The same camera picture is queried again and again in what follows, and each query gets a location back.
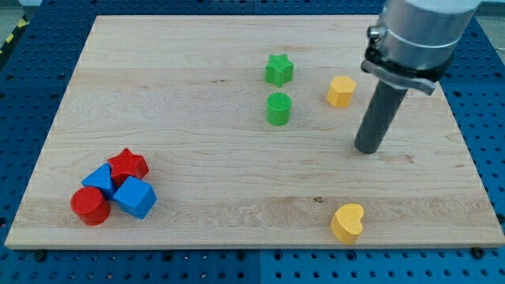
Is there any yellow heart block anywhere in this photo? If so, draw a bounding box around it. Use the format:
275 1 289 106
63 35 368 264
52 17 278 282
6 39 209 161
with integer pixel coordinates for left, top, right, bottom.
330 204 365 245

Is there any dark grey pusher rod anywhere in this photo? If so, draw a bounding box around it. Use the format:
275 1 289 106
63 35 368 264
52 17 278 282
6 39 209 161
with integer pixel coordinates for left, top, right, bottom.
354 80 407 154

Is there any red cylinder block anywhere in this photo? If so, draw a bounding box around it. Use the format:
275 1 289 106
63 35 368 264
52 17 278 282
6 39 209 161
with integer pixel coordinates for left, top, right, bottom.
70 186 110 226

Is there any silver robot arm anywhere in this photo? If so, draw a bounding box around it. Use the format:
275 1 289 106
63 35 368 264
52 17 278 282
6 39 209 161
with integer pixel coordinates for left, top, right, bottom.
361 0 481 95

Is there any blue triangle block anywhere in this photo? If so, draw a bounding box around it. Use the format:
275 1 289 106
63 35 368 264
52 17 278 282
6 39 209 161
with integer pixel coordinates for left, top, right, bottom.
81 163 117 200

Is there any green star block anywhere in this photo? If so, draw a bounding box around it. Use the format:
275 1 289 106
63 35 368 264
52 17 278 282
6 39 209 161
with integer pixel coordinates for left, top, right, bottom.
265 54 294 88

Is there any green cylinder block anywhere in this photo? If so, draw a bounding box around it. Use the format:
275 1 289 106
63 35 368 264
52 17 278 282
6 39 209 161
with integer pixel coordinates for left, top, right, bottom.
265 92 292 126

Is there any wooden board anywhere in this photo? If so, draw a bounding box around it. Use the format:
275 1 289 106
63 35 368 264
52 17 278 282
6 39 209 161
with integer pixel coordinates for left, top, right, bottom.
6 16 504 250

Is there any blue cube block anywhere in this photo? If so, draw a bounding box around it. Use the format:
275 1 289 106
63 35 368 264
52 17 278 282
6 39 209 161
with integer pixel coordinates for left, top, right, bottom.
114 176 157 219

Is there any red star block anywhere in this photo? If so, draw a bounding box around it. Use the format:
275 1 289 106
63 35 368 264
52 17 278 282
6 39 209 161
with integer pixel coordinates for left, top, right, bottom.
107 148 150 187

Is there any yellow hexagon block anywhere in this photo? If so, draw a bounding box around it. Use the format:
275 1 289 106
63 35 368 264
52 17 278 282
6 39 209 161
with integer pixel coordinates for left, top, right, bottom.
327 76 357 108

